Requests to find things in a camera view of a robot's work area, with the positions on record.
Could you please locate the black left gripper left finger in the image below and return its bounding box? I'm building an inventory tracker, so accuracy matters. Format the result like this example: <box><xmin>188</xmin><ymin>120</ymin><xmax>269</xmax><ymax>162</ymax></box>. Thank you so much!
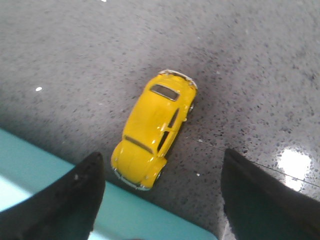
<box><xmin>0</xmin><ymin>152</ymin><xmax>106</xmax><ymax>240</ymax></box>

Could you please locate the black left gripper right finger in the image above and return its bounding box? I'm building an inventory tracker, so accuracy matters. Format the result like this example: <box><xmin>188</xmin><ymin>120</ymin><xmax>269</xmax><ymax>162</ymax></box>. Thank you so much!
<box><xmin>221</xmin><ymin>148</ymin><xmax>320</xmax><ymax>240</ymax></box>

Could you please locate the yellow toy beetle car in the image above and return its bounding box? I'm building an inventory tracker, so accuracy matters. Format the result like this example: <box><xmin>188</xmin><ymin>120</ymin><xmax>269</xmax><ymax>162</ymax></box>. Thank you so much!
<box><xmin>110</xmin><ymin>69</ymin><xmax>198</xmax><ymax>191</ymax></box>

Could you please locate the light blue storage box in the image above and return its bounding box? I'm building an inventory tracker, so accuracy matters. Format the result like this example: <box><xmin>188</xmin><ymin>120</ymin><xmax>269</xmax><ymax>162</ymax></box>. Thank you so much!
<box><xmin>0</xmin><ymin>130</ymin><xmax>216</xmax><ymax>240</ymax></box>

